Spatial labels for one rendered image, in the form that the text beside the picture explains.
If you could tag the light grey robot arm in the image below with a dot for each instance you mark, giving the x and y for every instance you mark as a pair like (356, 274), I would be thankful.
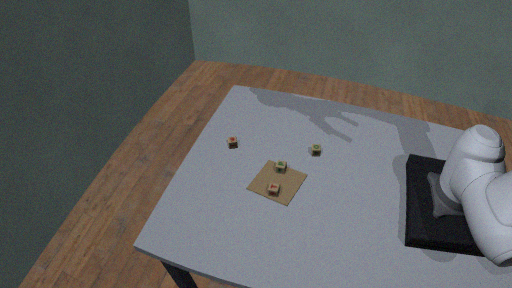
(472, 174)

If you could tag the tan flat mat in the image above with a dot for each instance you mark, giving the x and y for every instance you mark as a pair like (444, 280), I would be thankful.
(289, 182)

